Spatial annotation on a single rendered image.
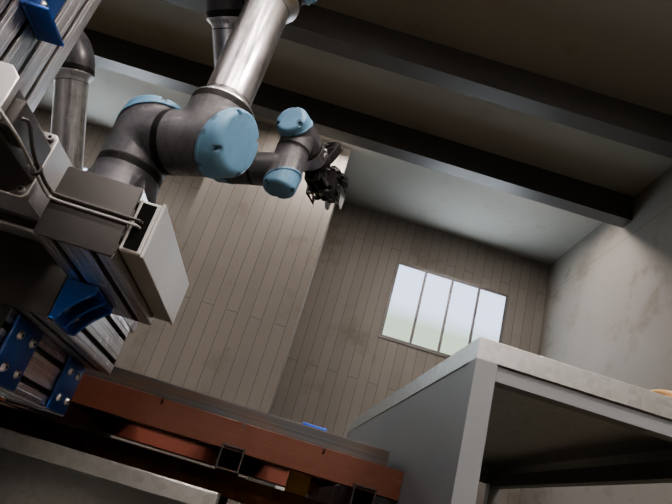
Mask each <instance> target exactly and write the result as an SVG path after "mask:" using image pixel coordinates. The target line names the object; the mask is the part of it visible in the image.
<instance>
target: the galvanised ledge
mask: <svg viewBox="0 0 672 504"><path fill-rule="evenodd" d="M0 447H1V448H4V449H7V450H11V451H14V452H17V453H21V454H24V455H27V456H31V457H34V458H37V459H40V460H44V461H47V462H50V463H54V464H57V465H60V466H64V467H67V468H70V469H74V470H77V471H80V472H84V473H87V474H90V475H94V476H97V477H100V478H104V479H107V480H110V481H114V482H117V483H120V484H124V485H127V486H130V487H133V488H137V489H140V490H143V491H147V492H150V493H153V494H157V495H160V496H163V497H167V498H170V499H173V500H177V501H180V502H183V503H187V504H218V502H219V499H220V496H221V494H220V493H217V492H214V491H210V490H207V489H204V488H200V487H197V486H194V485H190V484H187V483H184V482H180V481H177V480H174V479H171V478H167V477H164V476H161V475H157V474H154V473H151V472H147V471H144V470H141V469H137V468H134V467H131V466H128V465H124V464H121V463H118V462H114V461H111V460H108V459H104V458H101V457H98V456H94V455H91V454H88V453H85V452H81V451H78V450H75V449H71V448H68V447H65V446H61V445H58V444H55V443H51V442H48V441H45V440H42V439H38V438H35V437H32V436H28V435H25V434H22V433H18V432H15V431H12V430H8V429H5V428H2V427H0Z"/></svg>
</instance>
